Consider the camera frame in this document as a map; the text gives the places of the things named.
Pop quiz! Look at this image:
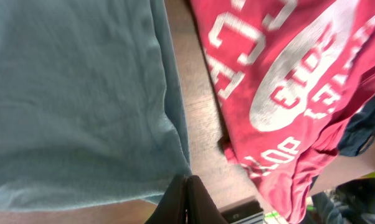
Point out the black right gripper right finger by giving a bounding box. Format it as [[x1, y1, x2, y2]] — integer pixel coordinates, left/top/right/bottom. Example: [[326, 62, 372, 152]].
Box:
[[187, 175, 228, 224]]

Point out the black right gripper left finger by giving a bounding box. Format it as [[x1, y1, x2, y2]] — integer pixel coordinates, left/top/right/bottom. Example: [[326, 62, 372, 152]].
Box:
[[145, 175, 187, 224]]

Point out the red printed t-shirt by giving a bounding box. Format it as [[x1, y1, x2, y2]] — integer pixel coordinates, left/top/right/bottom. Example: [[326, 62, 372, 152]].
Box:
[[191, 0, 375, 223]]

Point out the light blue t-shirt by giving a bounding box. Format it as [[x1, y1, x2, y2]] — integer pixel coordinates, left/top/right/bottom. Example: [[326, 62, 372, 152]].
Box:
[[0, 0, 191, 212]]

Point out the dark navy garment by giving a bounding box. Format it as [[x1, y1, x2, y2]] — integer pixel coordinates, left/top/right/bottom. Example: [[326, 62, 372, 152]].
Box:
[[338, 96, 375, 157]]

